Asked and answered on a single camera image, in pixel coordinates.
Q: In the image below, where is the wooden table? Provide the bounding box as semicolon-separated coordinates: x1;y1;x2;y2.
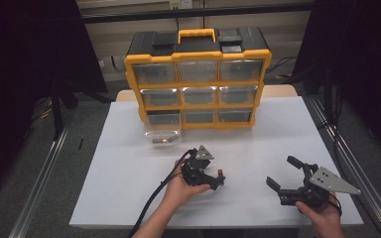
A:
116;83;299;103

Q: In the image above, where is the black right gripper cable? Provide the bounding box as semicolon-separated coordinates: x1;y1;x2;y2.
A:
327;193;343;218

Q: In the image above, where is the person's left hand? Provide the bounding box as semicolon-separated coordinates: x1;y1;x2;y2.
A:
163;160;212;210

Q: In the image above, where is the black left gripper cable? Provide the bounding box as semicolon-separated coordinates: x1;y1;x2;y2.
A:
127;148;197;238

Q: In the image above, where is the small clear plastic drawer bin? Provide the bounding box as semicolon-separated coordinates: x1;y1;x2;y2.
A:
144;112;184;149

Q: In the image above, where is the metal floor rail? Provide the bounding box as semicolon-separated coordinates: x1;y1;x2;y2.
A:
8;127;70;238
306;95;381;238

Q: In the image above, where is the black curtain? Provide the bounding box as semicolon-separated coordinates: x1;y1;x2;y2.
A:
292;0;381;167
0;0;109;203

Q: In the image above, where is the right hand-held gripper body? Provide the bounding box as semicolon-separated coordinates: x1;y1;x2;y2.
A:
278;163;362;209

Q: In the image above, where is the black stand post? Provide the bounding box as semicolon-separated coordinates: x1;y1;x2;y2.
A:
50;78;65;141

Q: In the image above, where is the person's right hand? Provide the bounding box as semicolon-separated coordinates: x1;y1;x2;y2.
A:
295;192;343;230

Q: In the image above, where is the white table cover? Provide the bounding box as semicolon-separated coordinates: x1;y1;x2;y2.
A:
68;96;364;230

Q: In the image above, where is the black floor cable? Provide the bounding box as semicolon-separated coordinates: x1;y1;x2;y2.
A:
266;57;299;80

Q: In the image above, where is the yellow floor cable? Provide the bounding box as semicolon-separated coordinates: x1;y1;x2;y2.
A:
31;98;55;121

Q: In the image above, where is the white wall socket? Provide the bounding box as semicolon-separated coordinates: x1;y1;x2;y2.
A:
169;0;193;10

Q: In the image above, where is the yellow black drawer organizer cabinet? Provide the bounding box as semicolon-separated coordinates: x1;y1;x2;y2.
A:
124;28;273;131

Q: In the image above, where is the black horizontal bar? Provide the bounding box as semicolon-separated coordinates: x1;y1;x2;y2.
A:
78;2;316;24

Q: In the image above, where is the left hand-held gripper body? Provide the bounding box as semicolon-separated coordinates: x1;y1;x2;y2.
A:
181;145;215;186

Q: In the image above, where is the grid of clear organizer drawers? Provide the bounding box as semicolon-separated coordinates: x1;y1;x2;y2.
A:
132;59;265;124

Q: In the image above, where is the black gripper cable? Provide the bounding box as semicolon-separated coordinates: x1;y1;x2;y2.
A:
327;193;343;218
127;148;197;238

